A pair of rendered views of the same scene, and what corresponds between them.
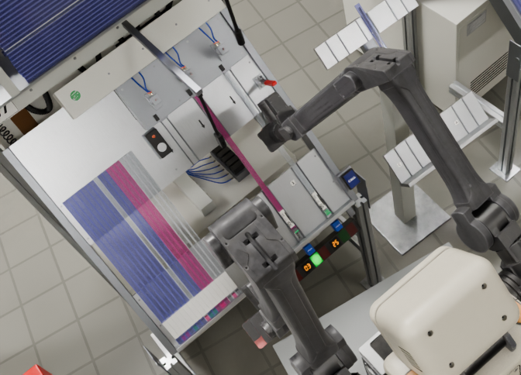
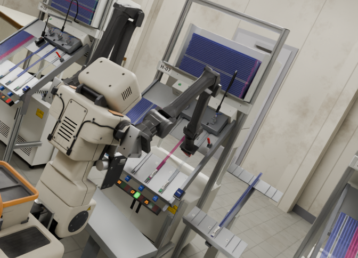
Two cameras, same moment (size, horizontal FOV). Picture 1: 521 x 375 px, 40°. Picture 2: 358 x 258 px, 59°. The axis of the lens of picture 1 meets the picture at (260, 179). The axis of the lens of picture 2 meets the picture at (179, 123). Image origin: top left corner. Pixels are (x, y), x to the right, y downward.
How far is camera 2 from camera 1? 1.64 m
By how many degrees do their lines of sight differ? 54
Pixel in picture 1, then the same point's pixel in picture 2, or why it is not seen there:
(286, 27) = not seen: outside the picture
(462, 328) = (104, 71)
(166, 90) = (192, 109)
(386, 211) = not seen: outside the picture
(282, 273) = (119, 10)
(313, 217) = (156, 186)
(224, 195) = not seen: hidden behind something
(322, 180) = (175, 185)
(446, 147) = (185, 93)
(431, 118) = (195, 85)
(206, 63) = (207, 119)
